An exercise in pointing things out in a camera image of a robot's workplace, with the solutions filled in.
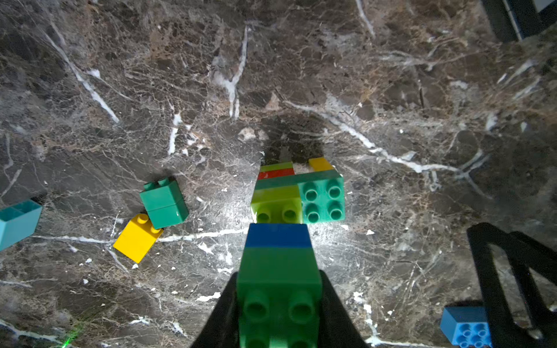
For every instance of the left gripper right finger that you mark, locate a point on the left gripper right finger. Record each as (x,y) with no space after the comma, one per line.
(336,328)

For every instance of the yellow small brick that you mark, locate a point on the yellow small brick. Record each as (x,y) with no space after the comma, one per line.
(320,164)

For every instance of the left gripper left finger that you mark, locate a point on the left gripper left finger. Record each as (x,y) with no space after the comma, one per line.
(222,326)

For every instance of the black white checkerboard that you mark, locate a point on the black white checkerboard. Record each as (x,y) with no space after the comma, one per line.
(515,20)

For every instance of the red small brick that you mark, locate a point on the red small brick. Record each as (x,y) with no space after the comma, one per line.
(276,173)

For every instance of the lime green small brick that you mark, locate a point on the lime green small brick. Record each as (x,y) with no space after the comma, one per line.
(276,167)

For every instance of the green long brick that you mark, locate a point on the green long brick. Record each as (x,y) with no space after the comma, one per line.
(322,194)

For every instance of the small blue brick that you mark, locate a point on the small blue brick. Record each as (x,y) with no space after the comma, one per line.
(278,235)

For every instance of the dark green small brick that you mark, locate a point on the dark green small brick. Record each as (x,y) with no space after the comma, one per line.
(164,203)

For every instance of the bright green brick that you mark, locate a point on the bright green brick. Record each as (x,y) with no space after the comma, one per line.
(279,293)

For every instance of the blue long brick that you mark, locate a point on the blue long brick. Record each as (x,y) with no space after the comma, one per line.
(466,326)

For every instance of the teal small brick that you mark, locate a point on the teal small brick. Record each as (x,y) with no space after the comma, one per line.
(19,222)

